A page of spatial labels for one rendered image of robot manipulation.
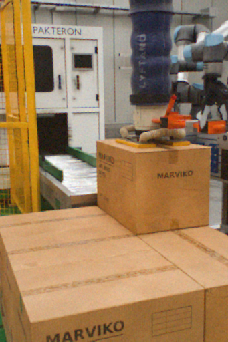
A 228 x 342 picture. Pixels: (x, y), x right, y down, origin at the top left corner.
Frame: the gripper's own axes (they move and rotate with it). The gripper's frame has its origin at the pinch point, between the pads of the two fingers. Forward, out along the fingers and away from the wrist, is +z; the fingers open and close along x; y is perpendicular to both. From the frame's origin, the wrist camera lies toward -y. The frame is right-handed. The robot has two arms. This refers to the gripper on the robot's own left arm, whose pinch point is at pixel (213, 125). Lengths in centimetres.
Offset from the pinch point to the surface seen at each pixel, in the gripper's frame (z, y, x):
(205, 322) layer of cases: 66, -29, 20
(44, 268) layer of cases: 53, 7, 69
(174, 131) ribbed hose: 5.5, 40.6, -3.9
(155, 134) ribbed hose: 6.3, 40.5, 6.7
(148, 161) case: 17.7, 30.7, 15.0
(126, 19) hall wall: -218, 1015, -355
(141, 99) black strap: -11, 53, 9
